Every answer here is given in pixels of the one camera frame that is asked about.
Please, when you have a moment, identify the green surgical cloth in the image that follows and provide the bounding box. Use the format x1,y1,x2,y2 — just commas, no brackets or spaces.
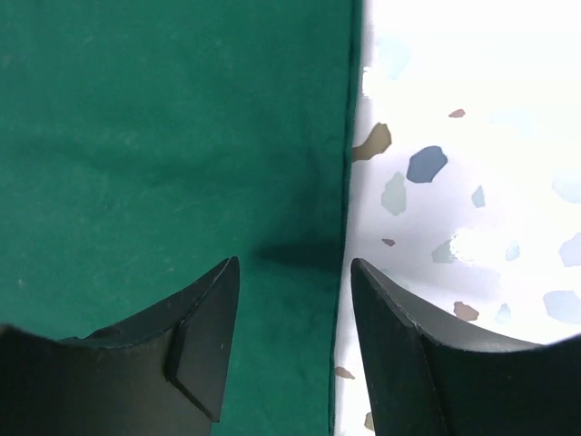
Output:
1,1,362,435

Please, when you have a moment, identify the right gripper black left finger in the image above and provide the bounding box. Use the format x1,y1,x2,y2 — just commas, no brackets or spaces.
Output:
1,257,240,435

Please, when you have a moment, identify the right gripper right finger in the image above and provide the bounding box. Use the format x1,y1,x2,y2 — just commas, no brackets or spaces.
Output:
350,258,580,435

